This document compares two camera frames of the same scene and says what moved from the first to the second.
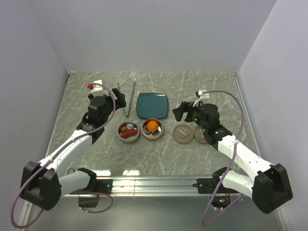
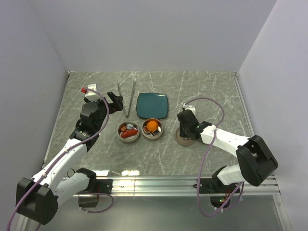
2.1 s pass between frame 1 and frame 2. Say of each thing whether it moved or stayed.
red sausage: stayed
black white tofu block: stayed
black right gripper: moved
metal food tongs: stayed
